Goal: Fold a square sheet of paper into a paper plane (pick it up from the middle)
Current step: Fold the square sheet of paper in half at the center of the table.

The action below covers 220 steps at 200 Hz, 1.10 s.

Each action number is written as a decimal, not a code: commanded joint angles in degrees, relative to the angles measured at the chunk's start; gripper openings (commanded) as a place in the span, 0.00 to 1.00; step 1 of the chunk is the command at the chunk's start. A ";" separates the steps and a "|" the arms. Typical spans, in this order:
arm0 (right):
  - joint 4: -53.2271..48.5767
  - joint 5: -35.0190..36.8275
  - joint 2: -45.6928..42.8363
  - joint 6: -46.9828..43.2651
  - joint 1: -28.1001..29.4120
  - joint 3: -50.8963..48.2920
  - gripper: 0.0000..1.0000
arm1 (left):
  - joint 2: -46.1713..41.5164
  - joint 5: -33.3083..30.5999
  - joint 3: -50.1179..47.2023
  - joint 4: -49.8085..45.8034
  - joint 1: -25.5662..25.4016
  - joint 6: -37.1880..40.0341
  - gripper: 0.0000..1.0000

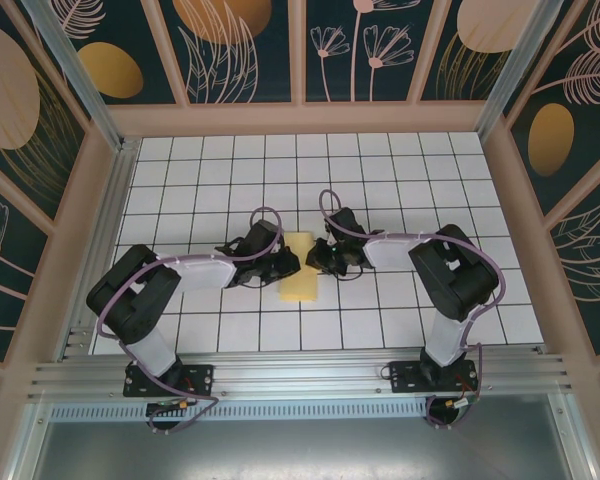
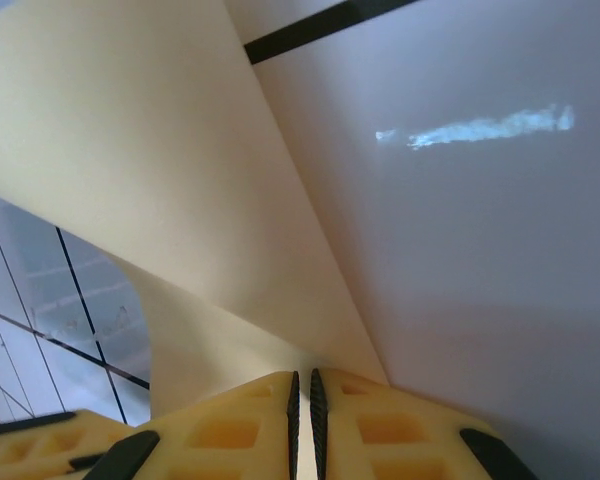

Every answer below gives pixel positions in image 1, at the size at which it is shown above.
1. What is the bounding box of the grey metal sheet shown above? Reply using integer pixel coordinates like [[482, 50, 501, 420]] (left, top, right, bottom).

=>
[[29, 417, 576, 480]]

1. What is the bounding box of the pink disc gold lines panel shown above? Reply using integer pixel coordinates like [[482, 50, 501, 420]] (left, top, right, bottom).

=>
[[0, 17, 90, 224], [418, 0, 529, 102]]

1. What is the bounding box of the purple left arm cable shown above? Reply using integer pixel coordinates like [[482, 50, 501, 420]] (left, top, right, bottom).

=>
[[97, 205, 286, 436]]

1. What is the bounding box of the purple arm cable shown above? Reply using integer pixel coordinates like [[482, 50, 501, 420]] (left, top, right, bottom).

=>
[[318, 188, 506, 431], [97, 205, 286, 436]]

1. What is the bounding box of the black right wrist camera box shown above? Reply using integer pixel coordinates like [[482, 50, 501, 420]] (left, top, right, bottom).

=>
[[304, 238, 337, 274]]

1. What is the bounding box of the wide aluminium mounting rail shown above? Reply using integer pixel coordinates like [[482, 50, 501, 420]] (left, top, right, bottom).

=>
[[27, 348, 581, 402]]

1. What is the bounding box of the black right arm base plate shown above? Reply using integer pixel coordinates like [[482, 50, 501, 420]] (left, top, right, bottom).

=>
[[388, 359, 483, 397]]

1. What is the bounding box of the aluminium side rail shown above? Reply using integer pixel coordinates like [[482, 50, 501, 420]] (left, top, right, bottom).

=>
[[54, 138, 142, 362]]

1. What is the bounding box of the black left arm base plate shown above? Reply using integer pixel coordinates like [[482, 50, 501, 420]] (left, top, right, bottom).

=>
[[123, 363, 216, 399]]

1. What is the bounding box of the slotted grey cable duct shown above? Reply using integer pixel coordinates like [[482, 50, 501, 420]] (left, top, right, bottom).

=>
[[49, 397, 431, 422]]

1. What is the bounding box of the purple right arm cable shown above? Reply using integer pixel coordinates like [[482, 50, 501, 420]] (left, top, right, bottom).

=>
[[318, 188, 506, 431]]

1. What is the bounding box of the orange disc leaf wall panel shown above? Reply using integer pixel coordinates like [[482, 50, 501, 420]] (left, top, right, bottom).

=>
[[158, 0, 301, 106]]

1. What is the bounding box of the pink flowers wall panel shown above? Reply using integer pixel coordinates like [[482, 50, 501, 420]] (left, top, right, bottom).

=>
[[304, 0, 434, 105]]

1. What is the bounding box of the aluminium frame post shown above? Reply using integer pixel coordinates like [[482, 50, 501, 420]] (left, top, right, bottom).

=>
[[19, 0, 132, 154], [473, 0, 569, 147]]

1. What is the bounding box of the gold oval feather wall panel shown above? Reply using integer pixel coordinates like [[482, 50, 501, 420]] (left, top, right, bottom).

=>
[[504, 0, 600, 214]]

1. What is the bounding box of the pink leaves wall panel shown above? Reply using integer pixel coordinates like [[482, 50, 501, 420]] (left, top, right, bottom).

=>
[[549, 184, 600, 362]]

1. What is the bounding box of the single flower wall panel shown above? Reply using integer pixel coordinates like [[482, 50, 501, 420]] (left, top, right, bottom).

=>
[[0, 164, 51, 364]]

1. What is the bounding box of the aluminium frame side bar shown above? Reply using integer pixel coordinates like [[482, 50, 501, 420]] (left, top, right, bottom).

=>
[[7, 403, 56, 480], [547, 394, 600, 480]]

